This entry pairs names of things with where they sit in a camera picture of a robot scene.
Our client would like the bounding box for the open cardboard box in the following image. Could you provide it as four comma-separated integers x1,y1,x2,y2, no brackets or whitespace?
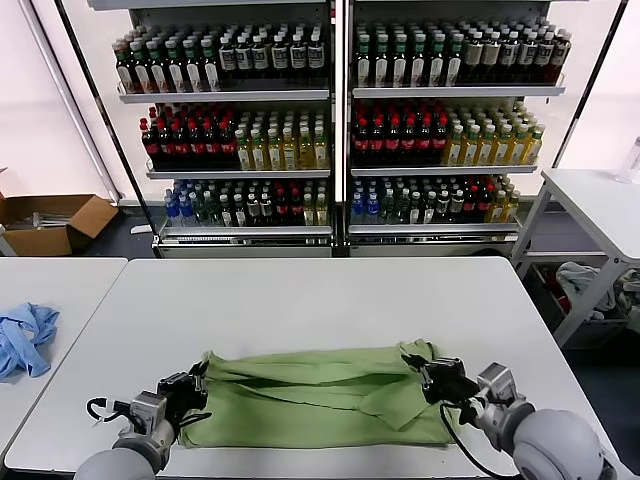
0,193,120,257

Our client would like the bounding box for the light green polo shirt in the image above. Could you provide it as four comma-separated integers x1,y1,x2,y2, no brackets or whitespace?
177,339,454,449

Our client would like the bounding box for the grey green cloth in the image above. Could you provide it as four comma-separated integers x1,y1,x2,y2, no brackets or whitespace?
613,268,640,317

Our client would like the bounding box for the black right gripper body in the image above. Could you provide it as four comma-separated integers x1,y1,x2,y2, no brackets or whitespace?
423,357,479,405

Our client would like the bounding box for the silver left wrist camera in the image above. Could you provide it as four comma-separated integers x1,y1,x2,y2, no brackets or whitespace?
130,392,170,435

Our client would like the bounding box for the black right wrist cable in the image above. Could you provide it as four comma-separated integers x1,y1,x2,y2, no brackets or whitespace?
439,402,517,476

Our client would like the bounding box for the green cap dark tea bottle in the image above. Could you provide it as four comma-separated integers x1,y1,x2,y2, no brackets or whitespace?
163,40,186,94
113,42,135,95
409,33,429,87
128,42,152,95
428,33,448,87
180,39,203,93
355,33,374,87
145,40,169,94
446,33,464,86
391,33,410,87
198,38,221,93
373,33,392,87

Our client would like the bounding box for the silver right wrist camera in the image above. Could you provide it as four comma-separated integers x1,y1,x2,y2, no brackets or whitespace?
475,363,522,402

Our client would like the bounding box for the crumpled white cloth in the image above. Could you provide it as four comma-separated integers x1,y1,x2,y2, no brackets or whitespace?
555,260,617,312

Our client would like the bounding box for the yellow tea bottle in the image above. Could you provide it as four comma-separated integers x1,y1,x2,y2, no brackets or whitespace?
266,128,284,170
282,127,300,170
462,125,481,167
477,125,497,167
235,129,253,170
446,125,465,167
313,125,331,169
509,125,529,166
493,125,513,167
524,125,545,166
298,126,316,170
250,129,268,170

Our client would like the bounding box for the black slanted pole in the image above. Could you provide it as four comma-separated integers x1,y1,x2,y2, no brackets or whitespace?
53,0,164,260
549,0,632,170

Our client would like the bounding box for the small red cap cola bottle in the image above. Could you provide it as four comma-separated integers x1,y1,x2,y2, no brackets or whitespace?
476,185,493,224
288,188,305,227
274,188,291,227
462,185,478,224

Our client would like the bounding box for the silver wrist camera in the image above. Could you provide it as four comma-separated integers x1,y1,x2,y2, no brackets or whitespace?
130,392,170,435
475,363,522,402

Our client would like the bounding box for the beige label dark drink bottle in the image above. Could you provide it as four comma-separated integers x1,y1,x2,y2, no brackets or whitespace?
480,32,502,85
462,32,484,85

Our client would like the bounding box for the white label dark drink bottle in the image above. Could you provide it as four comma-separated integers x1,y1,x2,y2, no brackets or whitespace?
499,32,520,85
517,32,538,85
551,30,573,84
218,36,237,84
270,34,289,83
288,33,307,83
234,35,253,84
306,31,325,83
534,32,555,85
251,34,271,84

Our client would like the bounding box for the dark red cloth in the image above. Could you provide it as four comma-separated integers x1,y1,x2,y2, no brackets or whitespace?
542,272,570,314

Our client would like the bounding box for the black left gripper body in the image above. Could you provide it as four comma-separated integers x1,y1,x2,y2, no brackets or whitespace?
158,372,209,431

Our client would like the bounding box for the white side table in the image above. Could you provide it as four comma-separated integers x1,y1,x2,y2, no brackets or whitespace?
509,168,640,349

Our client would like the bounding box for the grey plastic crate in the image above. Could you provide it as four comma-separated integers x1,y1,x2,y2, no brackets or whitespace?
529,262,632,350

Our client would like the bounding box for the grey metal shelf unit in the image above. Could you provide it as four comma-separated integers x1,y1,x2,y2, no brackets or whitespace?
340,0,569,257
85,0,337,259

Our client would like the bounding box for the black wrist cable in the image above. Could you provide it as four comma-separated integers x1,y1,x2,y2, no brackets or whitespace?
85,397,134,426
439,402,517,476

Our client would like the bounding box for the crumpled light blue cloth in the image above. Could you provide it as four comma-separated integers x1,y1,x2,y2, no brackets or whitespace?
0,302,61,384

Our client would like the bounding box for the clear plastic bottle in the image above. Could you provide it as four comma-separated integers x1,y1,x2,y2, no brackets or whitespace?
615,134,640,184

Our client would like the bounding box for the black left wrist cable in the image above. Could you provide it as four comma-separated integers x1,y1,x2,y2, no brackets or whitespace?
85,397,134,426

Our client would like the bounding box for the clear plastic packet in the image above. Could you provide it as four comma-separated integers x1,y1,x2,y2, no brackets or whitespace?
29,212,69,233

